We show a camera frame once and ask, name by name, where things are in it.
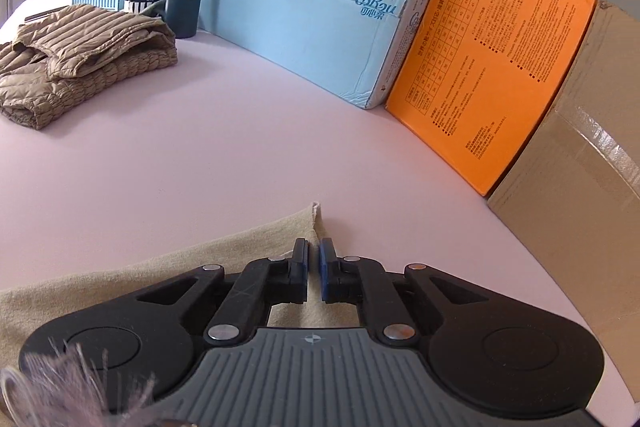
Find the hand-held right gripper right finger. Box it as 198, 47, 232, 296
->
320, 237, 493, 348

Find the large light blue carton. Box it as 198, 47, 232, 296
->
197, 0, 451, 110

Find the brown cardboard box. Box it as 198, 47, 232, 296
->
487, 0, 640, 400

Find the beige knit top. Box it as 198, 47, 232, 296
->
0, 201, 362, 373

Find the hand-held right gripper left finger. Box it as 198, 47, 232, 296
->
132, 237, 309, 344

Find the orange printed box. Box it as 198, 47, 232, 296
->
385, 0, 598, 198

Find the brown quilted puffer jacket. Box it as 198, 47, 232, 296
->
0, 3, 178, 130

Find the fuzzy grey sleeve cuff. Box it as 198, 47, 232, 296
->
0, 341, 157, 427

